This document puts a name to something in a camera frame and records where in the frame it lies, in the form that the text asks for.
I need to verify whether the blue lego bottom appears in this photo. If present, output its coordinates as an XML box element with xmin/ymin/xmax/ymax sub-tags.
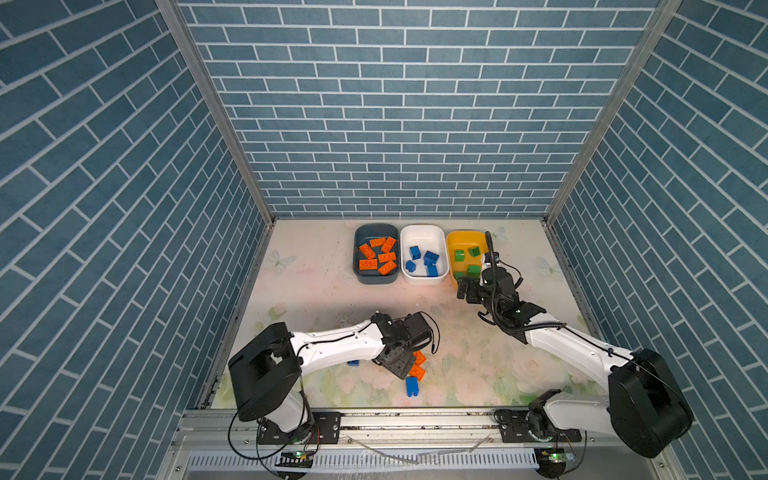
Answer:
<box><xmin>405</xmin><ymin>376</ymin><xmax>420</xmax><ymax>397</ymax></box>

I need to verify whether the orange lego pair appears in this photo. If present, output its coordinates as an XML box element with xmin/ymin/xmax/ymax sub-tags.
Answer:
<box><xmin>358</xmin><ymin>259</ymin><xmax>379</xmax><ymax>271</ymax></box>

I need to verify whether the orange lego brick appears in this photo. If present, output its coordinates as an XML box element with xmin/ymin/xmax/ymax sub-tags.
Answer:
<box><xmin>359</xmin><ymin>243</ymin><xmax>377</xmax><ymax>260</ymax></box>

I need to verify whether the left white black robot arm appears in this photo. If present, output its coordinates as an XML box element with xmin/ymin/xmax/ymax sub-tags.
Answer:
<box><xmin>228</xmin><ymin>311</ymin><xmax>441</xmax><ymax>439</ymax></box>

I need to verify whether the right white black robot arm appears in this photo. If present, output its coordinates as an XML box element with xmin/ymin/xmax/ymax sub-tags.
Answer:
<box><xmin>457</xmin><ymin>252</ymin><xmax>694</xmax><ymax>458</ymax></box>

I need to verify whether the yellow plastic bin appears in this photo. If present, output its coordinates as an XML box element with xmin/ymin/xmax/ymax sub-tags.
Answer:
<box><xmin>446</xmin><ymin>230</ymin><xmax>488</xmax><ymax>288</ymax></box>

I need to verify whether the white plastic bin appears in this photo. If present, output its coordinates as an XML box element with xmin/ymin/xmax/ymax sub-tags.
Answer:
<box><xmin>400</xmin><ymin>224</ymin><xmax>450</xmax><ymax>286</ymax></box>

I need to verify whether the dark teal plastic bin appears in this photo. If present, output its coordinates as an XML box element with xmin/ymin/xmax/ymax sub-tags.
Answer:
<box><xmin>352</xmin><ymin>223</ymin><xmax>400</xmax><ymax>285</ymax></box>

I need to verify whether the left green circuit board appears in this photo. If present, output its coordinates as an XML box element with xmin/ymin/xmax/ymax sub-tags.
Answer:
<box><xmin>275</xmin><ymin>451</ymin><xmax>315</xmax><ymax>470</ymax></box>

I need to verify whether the green circuit board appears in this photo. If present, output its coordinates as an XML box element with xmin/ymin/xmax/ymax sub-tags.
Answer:
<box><xmin>534</xmin><ymin>448</ymin><xmax>569</xmax><ymax>479</ymax></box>
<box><xmin>275</xmin><ymin>451</ymin><xmax>315</xmax><ymax>470</ymax></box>

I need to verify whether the right green circuit board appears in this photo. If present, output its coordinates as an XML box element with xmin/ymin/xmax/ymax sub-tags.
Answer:
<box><xmin>534</xmin><ymin>448</ymin><xmax>569</xmax><ymax>479</ymax></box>

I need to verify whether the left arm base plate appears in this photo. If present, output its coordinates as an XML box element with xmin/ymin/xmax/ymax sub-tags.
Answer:
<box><xmin>257</xmin><ymin>411</ymin><xmax>342</xmax><ymax>446</ymax></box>

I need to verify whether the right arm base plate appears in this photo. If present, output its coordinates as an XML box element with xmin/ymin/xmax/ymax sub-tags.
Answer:
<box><xmin>492</xmin><ymin>408</ymin><xmax>583</xmax><ymax>443</ymax></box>

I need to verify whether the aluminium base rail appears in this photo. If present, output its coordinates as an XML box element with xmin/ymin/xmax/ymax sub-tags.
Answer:
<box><xmin>172</xmin><ymin>407</ymin><xmax>626</xmax><ymax>456</ymax></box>

